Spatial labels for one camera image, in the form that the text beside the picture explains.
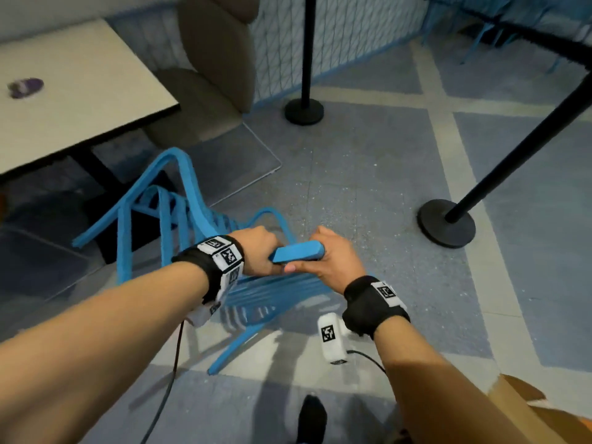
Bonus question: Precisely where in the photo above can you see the clear floor mat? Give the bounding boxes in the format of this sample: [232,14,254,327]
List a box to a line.
[0,225,108,303]
[92,121,283,209]

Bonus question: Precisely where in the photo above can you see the person's left hand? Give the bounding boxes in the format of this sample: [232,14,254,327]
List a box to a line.
[229,225,286,278]

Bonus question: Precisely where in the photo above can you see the small purple object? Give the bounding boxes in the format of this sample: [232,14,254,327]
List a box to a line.
[7,77,45,100]

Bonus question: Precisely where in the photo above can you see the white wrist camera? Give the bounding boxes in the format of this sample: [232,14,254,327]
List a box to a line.
[317,312,353,366]
[185,273,242,329]

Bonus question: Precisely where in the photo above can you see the blue mesh fence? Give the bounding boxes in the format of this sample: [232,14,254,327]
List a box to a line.
[107,0,432,108]

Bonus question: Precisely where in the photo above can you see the black barrier belt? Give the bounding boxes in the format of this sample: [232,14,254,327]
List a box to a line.
[409,0,592,71]

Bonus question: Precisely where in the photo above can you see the beige upholstered seat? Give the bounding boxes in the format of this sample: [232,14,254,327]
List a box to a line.
[142,0,262,151]

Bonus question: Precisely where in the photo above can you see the brown cardboard box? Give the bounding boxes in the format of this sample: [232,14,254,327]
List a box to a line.
[487,374,592,444]

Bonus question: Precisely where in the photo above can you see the black wrist strap with markers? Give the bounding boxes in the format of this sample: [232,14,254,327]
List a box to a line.
[341,275,411,341]
[171,234,246,306]

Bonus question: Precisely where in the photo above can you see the black cable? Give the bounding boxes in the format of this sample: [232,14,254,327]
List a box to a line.
[140,321,186,444]
[347,349,387,376]

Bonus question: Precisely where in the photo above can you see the black table leg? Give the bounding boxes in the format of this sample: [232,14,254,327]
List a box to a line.
[68,142,179,265]

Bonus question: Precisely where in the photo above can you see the black stanchion post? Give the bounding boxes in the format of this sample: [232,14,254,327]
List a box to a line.
[417,71,592,249]
[284,0,325,126]

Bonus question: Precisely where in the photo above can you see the person's left forearm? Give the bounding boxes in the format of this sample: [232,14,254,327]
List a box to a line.
[0,261,212,444]

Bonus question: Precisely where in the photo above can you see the person's right hand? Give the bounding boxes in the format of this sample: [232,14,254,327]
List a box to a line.
[283,225,367,295]

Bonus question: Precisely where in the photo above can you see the person's right forearm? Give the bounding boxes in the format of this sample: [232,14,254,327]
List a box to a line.
[373,315,532,444]

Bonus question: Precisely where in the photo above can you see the white table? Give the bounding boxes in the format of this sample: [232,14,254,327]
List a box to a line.
[0,18,180,182]

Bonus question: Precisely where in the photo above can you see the person's black shoe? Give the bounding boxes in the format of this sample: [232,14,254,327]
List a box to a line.
[295,395,328,444]

